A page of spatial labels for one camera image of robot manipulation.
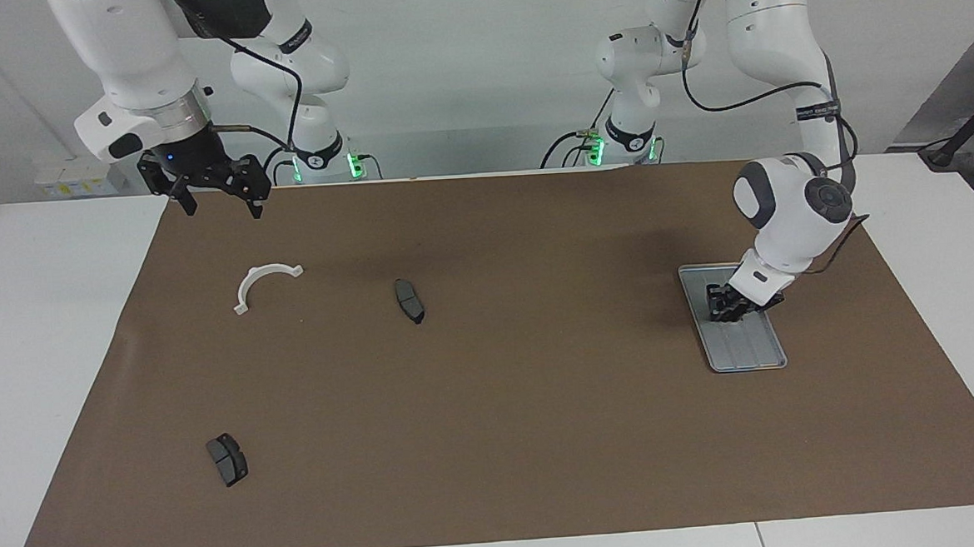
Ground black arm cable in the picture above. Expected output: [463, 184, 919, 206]
[677, 0, 876, 285]
[172, 0, 308, 157]

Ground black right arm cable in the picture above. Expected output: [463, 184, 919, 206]
[172, 0, 308, 157]

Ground dark grey brake pad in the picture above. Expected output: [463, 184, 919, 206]
[206, 432, 250, 489]
[393, 277, 426, 326]

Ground silver ribbed metal tray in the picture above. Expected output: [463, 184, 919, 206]
[677, 260, 790, 375]

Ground brown table mat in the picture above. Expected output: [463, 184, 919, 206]
[0, 147, 974, 547]

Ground black base power cable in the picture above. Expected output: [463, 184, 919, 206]
[536, 90, 619, 170]
[257, 146, 296, 188]

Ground white curved plastic bracket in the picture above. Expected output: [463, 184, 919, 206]
[231, 262, 306, 316]

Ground black pole stand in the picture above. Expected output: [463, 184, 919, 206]
[915, 82, 974, 172]

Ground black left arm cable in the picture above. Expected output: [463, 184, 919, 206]
[677, 0, 876, 285]

